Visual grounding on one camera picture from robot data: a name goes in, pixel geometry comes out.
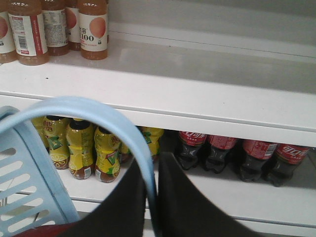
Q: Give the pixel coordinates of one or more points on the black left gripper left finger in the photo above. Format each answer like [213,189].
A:
[121,214]

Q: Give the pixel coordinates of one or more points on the red coca-cola aluminium bottle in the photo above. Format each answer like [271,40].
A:
[45,231]

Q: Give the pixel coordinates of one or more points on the light blue plastic basket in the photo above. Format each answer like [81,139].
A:
[40,162]

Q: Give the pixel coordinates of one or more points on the orange C100 juice bottle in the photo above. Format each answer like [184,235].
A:
[7,45]
[93,29]

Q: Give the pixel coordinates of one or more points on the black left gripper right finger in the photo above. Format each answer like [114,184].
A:
[185,212]

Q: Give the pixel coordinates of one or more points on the coke bottle red label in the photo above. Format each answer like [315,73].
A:
[188,147]
[286,158]
[217,149]
[256,154]

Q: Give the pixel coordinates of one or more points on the white metal shelving unit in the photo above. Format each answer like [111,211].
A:
[237,68]

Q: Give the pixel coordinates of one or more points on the yellow lemon tea bottle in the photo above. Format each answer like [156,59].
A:
[80,142]
[152,136]
[54,128]
[107,145]

